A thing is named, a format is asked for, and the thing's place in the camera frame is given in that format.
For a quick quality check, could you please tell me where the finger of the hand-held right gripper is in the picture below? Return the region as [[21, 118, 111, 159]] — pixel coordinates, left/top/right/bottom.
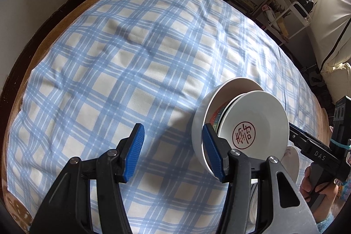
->
[[288, 123, 311, 153]]

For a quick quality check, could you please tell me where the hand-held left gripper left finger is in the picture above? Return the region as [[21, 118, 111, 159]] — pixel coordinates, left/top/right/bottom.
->
[[29, 123, 145, 234]]

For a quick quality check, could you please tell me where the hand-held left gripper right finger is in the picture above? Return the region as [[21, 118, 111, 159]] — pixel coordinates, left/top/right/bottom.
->
[[202, 123, 327, 234]]

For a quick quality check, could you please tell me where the white cherry print plate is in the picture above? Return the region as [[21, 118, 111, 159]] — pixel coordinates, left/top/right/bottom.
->
[[247, 145, 300, 228]]

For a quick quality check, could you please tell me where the large white bowl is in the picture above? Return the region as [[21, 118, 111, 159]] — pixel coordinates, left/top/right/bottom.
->
[[191, 77, 264, 177]]

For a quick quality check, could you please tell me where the small red patterned bowl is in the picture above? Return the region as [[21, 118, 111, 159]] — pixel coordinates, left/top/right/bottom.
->
[[208, 105, 229, 131]]

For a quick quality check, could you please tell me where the white bowl red symbol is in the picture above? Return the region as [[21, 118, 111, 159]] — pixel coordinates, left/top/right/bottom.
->
[[219, 90, 289, 161]]

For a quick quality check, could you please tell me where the person's right forearm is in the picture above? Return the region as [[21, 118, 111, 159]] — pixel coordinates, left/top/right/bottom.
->
[[313, 204, 337, 234]]

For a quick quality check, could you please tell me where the person's right hand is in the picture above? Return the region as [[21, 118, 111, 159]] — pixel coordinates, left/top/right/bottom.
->
[[300, 168, 338, 221]]

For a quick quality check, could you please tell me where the white padded coat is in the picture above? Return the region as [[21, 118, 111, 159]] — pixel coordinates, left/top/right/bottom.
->
[[320, 63, 351, 103]]

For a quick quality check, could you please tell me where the blue checked cloth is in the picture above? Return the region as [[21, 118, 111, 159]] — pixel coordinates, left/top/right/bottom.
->
[[8, 0, 316, 234]]

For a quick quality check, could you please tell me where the white trolley cart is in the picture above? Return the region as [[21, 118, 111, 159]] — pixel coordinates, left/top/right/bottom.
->
[[263, 0, 312, 46]]

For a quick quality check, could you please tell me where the white hanging jacket black stripe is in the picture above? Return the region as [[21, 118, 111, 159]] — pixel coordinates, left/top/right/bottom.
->
[[309, 0, 351, 81]]

